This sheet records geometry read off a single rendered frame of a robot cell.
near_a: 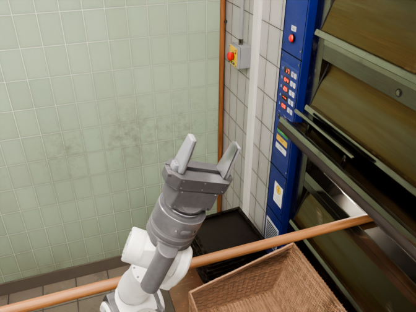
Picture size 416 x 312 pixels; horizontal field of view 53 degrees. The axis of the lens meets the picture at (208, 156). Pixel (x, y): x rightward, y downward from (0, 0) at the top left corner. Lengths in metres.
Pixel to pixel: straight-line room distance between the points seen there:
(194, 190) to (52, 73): 1.58
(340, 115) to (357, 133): 0.10
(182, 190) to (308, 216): 1.10
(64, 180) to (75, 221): 0.30
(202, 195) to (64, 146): 1.70
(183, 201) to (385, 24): 0.77
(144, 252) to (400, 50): 0.79
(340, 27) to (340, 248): 0.76
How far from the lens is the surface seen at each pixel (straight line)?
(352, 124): 1.33
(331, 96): 1.43
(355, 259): 1.53
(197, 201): 0.69
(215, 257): 1.23
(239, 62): 1.95
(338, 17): 1.37
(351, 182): 1.16
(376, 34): 1.23
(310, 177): 1.63
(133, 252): 0.76
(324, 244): 1.64
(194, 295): 1.78
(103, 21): 2.11
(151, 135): 2.36
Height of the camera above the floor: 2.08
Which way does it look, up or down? 32 degrees down
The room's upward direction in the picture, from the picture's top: straight up
